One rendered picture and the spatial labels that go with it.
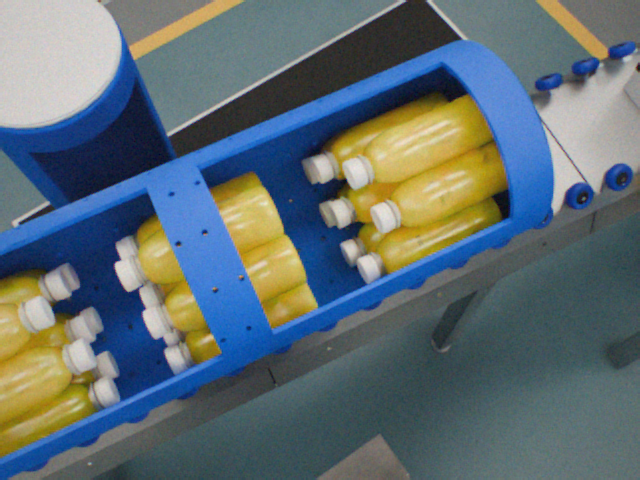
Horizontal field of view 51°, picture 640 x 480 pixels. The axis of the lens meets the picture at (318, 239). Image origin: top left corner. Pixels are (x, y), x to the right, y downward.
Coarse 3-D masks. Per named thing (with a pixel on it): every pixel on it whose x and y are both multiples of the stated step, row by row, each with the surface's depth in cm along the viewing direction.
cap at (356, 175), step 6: (348, 162) 86; (354, 162) 86; (348, 168) 86; (354, 168) 86; (360, 168) 86; (348, 174) 87; (354, 174) 85; (360, 174) 86; (366, 174) 86; (348, 180) 89; (354, 180) 86; (360, 180) 86; (366, 180) 86; (354, 186) 87; (360, 186) 87
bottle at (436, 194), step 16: (464, 160) 89; (480, 160) 89; (496, 160) 89; (416, 176) 89; (432, 176) 88; (448, 176) 88; (464, 176) 88; (480, 176) 88; (496, 176) 89; (400, 192) 88; (416, 192) 87; (432, 192) 87; (448, 192) 88; (464, 192) 88; (480, 192) 89; (496, 192) 91; (400, 208) 88; (416, 208) 87; (432, 208) 87; (448, 208) 88; (464, 208) 90; (400, 224) 89; (416, 224) 89
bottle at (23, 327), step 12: (0, 312) 78; (12, 312) 79; (24, 312) 79; (0, 324) 78; (12, 324) 78; (24, 324) 79; (0, 336) 77; (12, 336) 78; (24, 336) 79; (0, 348) 78; (12, 348) 79; (0, 360) 79
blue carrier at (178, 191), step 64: (448, 64) 86; (256, 128) 86; (320, 128) 100; (512, 128) 82; (128, 192) 81; (192, 192) 79; (320, 192) 106; (512, 192) 84; (0, 256) 91; (64, 256) 97; (192, 256) 76; (320, 256) 104; (448, 256) 87; (128, 320) 101; (256, 320) 79; (320, 320) 85; (128, 384) 96; (192, 384) 83; (64, 448) 82
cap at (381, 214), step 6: (378, 204) 89; (384, 204) 89; (372, 210) 89; (378, 210) 88; (384, 210) 88; (372, 216) 91; (378, 216) 88; (384, 216) 88; (390, 216) 88; (378, 222) 89; (384, 222) 88; (390, 222) 88; (378, 228) 91; (384, 228) 88; (390, 228) 89
